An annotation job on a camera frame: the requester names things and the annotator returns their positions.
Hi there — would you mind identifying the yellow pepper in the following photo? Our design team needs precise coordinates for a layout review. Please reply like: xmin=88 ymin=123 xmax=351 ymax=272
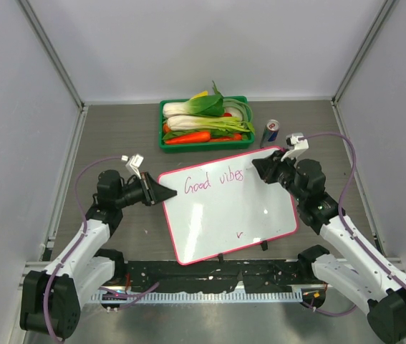
xmin=191 ymin=90 xmax=209 ymax=100

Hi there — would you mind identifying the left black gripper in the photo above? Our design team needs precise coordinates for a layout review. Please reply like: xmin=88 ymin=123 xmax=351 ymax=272
xmin=115 ymin=171 xmax=174 ymax=208

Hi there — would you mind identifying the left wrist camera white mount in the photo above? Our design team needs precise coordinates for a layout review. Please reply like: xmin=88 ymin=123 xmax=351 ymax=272
xmin=121 ymin=153 xmax=144 ymax=179

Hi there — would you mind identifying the white onion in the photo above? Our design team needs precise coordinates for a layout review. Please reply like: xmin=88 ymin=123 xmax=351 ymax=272
xmin=224 ymin=105 xmax=246 ymax=121

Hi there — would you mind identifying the green leaf spinach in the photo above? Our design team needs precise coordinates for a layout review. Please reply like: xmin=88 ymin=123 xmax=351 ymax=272
xmin=163 ymin=130 xmax=197 ymax=141

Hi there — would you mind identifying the pink framed whiteboard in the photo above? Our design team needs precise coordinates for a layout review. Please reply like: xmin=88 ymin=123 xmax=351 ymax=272
xmin=158 ymin=146 xmax=299 ymax=265

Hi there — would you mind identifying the lower celery bok choy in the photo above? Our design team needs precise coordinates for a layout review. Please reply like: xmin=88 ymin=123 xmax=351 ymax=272
xmin=165 ymin=115 xmax=255 ymax=133

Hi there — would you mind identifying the energy drink can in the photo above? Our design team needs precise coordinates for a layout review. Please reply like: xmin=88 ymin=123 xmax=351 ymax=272
xmin=260 ymin=119 xmax=280 ymax=148

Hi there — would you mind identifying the orange carrot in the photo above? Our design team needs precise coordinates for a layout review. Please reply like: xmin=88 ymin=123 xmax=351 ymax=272
xmin=165 ymin=131 xmax=211 ymax=145

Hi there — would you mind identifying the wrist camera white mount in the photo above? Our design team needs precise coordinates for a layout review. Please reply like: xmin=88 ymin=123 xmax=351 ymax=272
xmin=121 ymin=153 xmax=144 ymax=179
xmin=281 ymin=133 xmax=309 ymax=161

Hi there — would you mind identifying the green plastic tray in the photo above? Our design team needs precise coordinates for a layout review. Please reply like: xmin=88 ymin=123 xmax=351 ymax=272
xmin=159 ymin=96 xmax=255 ymax=153

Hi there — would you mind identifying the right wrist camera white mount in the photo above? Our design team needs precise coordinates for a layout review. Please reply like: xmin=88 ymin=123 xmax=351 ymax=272
xmin=281 ymin=133 xmax=309 ymax=161

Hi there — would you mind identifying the red chili pepper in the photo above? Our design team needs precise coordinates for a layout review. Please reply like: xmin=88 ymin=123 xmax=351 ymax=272
xmin=209 ymin=133 xmax=243 ymax=143

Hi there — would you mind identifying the white slotted cable duct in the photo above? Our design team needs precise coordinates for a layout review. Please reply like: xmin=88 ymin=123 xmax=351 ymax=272
xmin=91 ymin=289 xmax=303 ymax=305

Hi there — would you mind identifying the green long beans bundle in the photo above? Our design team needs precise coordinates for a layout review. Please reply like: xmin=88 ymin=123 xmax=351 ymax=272
xmin=223 ymin=98 xmax=252 ymax=122

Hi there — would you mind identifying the aluminium frame post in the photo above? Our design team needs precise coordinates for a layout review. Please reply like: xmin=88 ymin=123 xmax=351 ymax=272
xmin=332 ymin=0 xmax=400 ymax=105
xmin=16 ymin=0 xmax=84 ymax=106

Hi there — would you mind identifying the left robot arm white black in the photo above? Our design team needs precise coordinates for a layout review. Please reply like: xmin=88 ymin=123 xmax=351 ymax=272
xmin=19 ymin=170 xmax=178 ymax=343

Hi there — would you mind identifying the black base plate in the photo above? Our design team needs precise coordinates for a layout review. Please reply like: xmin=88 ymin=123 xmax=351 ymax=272
xmin=102 ymin=259 xmax=329 ymax=294

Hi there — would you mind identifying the purple cable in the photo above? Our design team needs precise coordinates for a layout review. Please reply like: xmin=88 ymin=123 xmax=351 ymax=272
xmin=301 ymin=131 xmax=406 ymax=341
xmin=43 ymin=155 xmax=160 ymax=343

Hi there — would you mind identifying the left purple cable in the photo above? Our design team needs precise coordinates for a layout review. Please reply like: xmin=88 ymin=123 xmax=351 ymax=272
xmin=43 ymin=155 xmax=160 ymax=343

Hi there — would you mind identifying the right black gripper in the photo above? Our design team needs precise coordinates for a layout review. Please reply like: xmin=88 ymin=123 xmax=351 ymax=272
xmin=253 ymin=148 xmax=306 ymax=203

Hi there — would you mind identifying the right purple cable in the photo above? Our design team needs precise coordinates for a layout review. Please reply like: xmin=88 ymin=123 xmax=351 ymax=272
xmin=301 ymin=131 xmax=406 ymax=341

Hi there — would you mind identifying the upper bok choy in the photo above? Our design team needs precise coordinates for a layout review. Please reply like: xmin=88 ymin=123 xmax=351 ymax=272
xmin=163 ymin=83 xmax=224 ymax=118

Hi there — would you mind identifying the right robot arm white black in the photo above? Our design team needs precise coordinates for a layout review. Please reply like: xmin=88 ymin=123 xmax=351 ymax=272
xmin=252 ymin=150 xmax=406 ymax=343

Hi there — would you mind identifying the right aluminium frame post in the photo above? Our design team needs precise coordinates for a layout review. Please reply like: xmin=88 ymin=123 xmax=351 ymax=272
xmin=332 ymin=0 xmax=400 ymax=105

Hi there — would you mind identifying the left aluminium frame post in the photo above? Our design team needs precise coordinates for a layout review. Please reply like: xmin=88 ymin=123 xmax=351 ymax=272
xmin=16 ymin=0 xmax=84 ymax=106

